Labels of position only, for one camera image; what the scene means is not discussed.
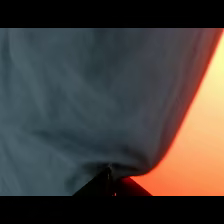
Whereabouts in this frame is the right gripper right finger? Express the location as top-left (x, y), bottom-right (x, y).
top-left (112, 176), bottom-right (153, 197)

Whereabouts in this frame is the grey garment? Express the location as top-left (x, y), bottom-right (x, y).
top-left (0, 27), bottom-right (224, 197)

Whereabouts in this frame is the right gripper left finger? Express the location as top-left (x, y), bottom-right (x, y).
top-left (72, 166), bottom-right (114, 197)

